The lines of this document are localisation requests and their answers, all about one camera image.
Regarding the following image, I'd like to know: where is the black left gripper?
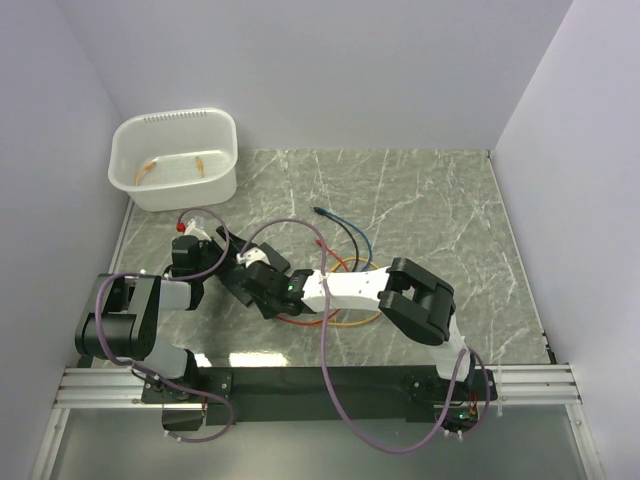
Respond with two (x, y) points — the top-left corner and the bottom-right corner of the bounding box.
(195, 225), (257, 280)

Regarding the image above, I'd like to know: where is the black network switch box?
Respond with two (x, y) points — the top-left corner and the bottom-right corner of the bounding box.
(214, 233), (291, 307)

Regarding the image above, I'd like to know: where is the red ethernet cable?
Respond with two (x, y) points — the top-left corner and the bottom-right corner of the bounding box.
(273, 239), (382, 327)

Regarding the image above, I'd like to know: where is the blue ethernet cable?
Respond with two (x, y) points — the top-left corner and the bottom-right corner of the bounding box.
(319, 208), (374, 271)

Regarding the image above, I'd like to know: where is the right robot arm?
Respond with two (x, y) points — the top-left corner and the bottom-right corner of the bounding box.
(222, 248), (475, 399)

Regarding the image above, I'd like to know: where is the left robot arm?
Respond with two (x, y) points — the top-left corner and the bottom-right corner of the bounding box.
(74, 226), (239, 402)

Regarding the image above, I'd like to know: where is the white plastic tub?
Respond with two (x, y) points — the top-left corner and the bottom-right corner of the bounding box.
(108, 108), (238, 212)

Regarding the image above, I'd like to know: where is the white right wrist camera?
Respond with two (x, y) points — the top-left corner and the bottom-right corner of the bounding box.
(236, 247), (266, 267)

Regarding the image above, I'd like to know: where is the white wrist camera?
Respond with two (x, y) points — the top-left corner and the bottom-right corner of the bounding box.
(236, 247), (266, 267)
(176, 216), (211, 241)

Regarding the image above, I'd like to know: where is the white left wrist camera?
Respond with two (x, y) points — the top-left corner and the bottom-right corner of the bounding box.
(176, 216), (211, 241)

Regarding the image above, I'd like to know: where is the yellow ethernet cable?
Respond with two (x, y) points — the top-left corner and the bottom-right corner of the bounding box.
(324, 256), (385, 328)

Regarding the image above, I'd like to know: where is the orange cable in tub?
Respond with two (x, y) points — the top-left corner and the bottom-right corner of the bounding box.
(133, 155), (207, 187)

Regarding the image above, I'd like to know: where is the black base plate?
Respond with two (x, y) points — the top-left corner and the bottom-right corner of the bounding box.
(139, 365), (501, 427)

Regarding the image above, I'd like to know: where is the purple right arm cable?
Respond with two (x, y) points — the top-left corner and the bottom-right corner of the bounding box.
(238, 218), (494, 455)

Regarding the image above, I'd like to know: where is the aluminium rail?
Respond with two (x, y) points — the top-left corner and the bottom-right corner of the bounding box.
(54, 365), (582, 409)

